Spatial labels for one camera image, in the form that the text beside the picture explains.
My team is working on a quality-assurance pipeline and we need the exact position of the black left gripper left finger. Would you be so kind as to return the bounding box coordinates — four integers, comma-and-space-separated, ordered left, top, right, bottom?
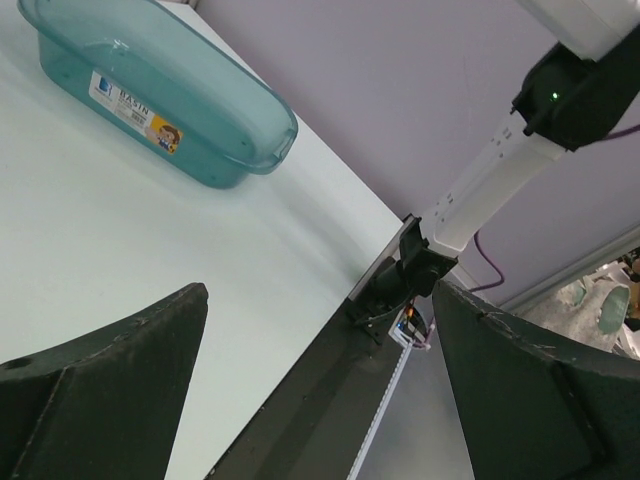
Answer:
1, 283, 208, 479

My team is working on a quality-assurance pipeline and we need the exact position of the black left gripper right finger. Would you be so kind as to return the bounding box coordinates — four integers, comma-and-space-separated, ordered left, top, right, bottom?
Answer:
432, 280, 639, 479

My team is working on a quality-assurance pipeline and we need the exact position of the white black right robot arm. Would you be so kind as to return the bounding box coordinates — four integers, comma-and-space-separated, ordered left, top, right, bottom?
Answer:
344, 1, 639, 343

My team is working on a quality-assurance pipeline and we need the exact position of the teal transparent plastic basin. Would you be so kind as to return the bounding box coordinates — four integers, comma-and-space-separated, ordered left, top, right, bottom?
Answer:
17, 1, 298, 189

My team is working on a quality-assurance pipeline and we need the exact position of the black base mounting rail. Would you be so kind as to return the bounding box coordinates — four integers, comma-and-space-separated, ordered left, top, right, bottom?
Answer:
202, 213, 419, 480

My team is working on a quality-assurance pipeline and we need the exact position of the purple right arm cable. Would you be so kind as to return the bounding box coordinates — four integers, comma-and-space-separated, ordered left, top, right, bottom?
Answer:
469, 124, 640, 294

